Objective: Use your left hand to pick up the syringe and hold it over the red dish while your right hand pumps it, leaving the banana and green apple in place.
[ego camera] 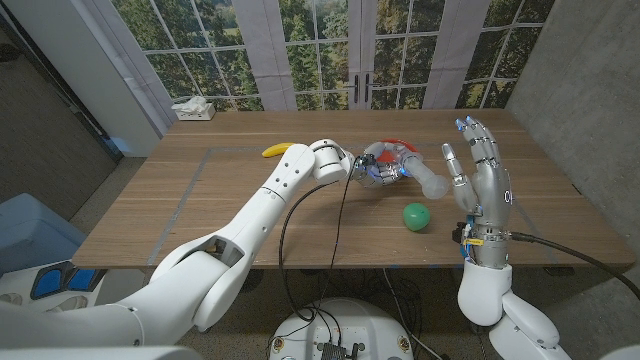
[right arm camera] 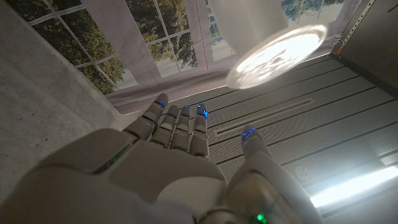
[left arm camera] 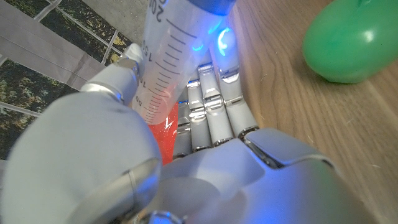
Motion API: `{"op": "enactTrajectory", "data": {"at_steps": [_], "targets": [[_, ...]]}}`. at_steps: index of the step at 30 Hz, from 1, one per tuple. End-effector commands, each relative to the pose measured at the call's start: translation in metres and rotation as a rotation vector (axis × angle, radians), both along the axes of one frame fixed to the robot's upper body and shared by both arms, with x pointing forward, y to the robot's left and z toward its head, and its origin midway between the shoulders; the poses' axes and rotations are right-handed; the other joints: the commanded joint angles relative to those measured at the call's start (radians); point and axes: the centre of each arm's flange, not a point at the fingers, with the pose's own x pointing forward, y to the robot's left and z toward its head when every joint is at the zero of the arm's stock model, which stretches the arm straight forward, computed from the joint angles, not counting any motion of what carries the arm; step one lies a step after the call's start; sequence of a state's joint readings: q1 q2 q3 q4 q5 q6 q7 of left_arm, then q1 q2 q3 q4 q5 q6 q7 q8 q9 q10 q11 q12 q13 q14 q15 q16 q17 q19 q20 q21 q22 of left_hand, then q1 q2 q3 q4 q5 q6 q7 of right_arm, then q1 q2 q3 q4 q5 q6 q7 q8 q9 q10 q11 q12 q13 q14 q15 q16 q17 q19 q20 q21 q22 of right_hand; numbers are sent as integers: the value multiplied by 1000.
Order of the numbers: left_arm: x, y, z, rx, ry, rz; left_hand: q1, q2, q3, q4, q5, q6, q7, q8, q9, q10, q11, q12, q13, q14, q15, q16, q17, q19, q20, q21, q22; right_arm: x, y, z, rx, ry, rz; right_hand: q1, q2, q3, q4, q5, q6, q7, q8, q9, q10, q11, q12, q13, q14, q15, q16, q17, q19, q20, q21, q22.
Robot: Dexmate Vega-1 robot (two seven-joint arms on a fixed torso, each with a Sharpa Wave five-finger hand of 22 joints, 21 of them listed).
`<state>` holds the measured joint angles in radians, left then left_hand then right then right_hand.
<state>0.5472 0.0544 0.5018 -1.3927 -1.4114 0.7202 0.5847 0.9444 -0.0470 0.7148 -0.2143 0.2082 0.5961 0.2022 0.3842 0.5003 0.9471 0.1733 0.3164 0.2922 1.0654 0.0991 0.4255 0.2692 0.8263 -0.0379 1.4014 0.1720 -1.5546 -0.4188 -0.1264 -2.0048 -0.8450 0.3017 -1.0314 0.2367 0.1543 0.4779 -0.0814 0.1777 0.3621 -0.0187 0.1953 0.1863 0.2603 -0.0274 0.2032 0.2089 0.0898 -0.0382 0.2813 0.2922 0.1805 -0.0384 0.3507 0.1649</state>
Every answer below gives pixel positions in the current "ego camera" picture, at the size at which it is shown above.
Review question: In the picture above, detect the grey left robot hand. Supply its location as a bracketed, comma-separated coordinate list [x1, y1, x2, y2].
[349, 141, 409, 189]

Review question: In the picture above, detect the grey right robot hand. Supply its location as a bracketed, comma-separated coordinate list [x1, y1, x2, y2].
[441, 115, 514, 269]

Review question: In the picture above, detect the large clear plastic syringe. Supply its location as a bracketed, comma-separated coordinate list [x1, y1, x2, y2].
[394, 141, 450, 200]

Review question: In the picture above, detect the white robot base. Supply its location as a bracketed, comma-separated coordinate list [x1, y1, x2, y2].
[268, 297, 414, 360]

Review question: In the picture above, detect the green apple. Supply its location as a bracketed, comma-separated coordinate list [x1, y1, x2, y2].
[402, 202, 432, 233]

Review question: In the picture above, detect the yellow banana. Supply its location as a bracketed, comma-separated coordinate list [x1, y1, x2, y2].
[261, 142, 296, 159]

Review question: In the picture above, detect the red bowl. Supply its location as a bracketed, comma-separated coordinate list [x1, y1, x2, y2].
[374, 138, 420, 164]

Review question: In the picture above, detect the printed window backdrop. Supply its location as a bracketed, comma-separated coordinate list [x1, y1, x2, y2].
[74, 0, 557, 136]

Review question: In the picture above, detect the white tissue box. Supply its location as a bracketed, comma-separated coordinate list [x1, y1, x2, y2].
[171, 96, 217, 122]

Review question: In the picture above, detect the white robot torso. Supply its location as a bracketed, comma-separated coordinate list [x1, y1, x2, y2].
[0, 344, 204, 360]

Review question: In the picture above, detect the white device with blue pads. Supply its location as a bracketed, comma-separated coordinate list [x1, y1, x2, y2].
[0, 259, 109, 321]

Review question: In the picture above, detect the blue plastic bin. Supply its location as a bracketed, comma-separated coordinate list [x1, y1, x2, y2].
[0, 192, 87, 275]

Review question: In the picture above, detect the thin black left wrist cable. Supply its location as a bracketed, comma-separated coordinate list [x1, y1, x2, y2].
[329, 162, 356, 271]

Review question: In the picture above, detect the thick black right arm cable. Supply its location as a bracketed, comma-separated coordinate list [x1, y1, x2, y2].
[509, 231, 640, 301]

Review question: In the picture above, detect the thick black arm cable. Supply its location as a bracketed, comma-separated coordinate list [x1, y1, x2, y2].
[277, 180, 341, 324]
[509, 231, 640, 301]

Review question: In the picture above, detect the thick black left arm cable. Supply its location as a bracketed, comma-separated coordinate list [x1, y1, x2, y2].
[277, 180, 341, 324]

